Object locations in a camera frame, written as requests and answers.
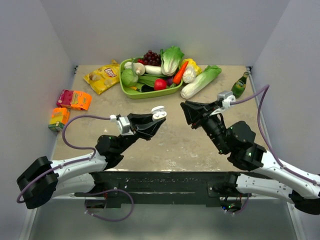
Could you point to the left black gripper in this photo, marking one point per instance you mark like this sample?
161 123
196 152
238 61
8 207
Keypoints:
143 126

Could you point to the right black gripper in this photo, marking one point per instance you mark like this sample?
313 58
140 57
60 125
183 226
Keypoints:
196 113

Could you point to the small white case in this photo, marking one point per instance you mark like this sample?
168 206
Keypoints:
158 112

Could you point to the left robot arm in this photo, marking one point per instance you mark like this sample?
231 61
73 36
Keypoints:
45 179

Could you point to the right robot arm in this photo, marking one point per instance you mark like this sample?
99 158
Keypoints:
281 180

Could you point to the green plastic tray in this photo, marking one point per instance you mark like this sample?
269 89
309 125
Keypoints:
135 95

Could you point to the orange carrot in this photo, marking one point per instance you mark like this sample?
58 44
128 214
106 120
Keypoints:
178 77

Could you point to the large napa cabbage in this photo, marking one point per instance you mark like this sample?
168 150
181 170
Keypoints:
210 73

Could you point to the purple onion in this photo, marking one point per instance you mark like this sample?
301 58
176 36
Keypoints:
169 81

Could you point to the green glass bottle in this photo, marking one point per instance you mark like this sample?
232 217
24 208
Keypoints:
239 86

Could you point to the dark green leafy vegetable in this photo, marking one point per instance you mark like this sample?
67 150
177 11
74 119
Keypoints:
148 80

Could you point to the round green cabbage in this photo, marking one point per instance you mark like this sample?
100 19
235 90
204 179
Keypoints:
129 78

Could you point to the beige mushroom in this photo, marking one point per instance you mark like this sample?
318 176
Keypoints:
139 68

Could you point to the white daikon radish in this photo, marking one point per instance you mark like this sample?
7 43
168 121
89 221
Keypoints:
153 70

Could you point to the yellow Lays chips bag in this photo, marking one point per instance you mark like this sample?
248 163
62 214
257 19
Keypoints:
103 78

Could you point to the green lettuce head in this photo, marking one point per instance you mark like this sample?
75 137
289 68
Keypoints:
170 60

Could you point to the purple grapes bunch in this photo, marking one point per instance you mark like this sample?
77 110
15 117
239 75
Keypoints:
151 58

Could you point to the pink orange snack pack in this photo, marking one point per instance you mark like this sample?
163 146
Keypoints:
75 100

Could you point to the orange green juice box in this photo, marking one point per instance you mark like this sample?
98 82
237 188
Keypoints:
59 118

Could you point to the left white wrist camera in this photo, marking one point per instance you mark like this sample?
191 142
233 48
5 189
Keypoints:
124 125

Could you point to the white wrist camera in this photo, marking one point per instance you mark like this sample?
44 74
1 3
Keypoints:
124 125
225 98

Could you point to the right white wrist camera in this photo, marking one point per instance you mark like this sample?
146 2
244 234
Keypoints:
225 98

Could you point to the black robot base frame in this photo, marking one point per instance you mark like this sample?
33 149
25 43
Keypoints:
163 188

